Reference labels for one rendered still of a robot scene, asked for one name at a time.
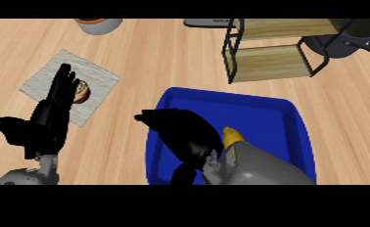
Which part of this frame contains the grey pot with orange rim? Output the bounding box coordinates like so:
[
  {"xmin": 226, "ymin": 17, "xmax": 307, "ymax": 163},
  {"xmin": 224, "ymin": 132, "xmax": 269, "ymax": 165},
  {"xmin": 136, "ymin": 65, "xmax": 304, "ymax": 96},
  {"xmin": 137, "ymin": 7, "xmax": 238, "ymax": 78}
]
[{"xmin": 72, "ymin": 19, "xmax": 124, "ymax": 36}]

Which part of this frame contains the brown round pastry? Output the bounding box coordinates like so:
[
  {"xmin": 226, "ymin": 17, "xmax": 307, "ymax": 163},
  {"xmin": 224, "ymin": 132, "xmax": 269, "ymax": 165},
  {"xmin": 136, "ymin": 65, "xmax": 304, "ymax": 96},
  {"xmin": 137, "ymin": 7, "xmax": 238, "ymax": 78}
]
[{"xmin": 70, "ymin": 79, "xmax": 93, "ymax": 105}]

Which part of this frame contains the grey cloth placemat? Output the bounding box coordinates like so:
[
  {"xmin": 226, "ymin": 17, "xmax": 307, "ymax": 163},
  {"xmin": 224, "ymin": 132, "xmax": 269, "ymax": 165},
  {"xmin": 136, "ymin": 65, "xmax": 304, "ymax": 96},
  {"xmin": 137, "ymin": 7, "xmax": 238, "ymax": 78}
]
[{"xmin": 19, "ymin": 49, "xmax": 121, "ymax": 128}]

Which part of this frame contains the black wooden tiered shelf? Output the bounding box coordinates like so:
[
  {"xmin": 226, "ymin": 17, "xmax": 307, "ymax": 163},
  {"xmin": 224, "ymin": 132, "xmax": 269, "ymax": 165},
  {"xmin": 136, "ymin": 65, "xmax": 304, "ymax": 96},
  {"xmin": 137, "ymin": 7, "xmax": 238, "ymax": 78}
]
[{"xmin": 220, "ymin": 19, "xmax": 352, "ymax": 85}]

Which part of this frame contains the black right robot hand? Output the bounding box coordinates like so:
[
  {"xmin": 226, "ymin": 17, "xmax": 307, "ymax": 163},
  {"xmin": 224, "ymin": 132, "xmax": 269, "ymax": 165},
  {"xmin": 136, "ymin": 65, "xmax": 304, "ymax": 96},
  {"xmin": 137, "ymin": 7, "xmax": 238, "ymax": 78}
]
[{"xmin": 133, "ymin": 108, "xmax": 224, "ymax": 186}]

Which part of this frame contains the grey flat appliance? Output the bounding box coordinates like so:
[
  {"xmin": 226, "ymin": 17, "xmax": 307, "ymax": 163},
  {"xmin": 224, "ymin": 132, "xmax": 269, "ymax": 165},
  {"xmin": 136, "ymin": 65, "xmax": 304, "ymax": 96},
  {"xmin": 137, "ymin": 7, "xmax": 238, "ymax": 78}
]
[{"xmin": 181, "ymin": 19, "xmax": 238, "ymax": 29}]

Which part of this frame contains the orange-yellow sweet potato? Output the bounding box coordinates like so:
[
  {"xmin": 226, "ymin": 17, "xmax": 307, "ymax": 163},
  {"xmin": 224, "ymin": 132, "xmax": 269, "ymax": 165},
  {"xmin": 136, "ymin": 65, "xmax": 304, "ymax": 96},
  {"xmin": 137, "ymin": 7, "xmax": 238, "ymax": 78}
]
[{"xmin": 220, "ymin": 126, "xmax": 247, "ymax": 159}]

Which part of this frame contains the blue plastic tray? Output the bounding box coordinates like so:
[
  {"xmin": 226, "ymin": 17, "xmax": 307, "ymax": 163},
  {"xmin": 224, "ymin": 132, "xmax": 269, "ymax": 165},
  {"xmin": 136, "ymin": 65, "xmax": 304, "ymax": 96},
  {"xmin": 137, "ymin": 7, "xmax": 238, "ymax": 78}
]
[{"xmin": 143, "ymin": 86, "xmax": 318, "ymax": 186}]

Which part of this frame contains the dark round pan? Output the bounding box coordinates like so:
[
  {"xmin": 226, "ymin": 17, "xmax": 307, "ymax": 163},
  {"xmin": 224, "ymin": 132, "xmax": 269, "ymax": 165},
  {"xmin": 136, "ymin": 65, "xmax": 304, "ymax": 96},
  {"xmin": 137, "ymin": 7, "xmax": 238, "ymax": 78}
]
[{"xmin": 300, "ymin": 19, "xmax": 370, "ymax": 60}]

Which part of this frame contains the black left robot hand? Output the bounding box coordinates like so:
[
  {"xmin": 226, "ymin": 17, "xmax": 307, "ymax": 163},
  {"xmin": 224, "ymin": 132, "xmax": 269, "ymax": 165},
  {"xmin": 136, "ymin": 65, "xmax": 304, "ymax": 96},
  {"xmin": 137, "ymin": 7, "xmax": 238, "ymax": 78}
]
[{"xmin": 0, "ymin": 63, "xmax": 82, "ymax": 160}]

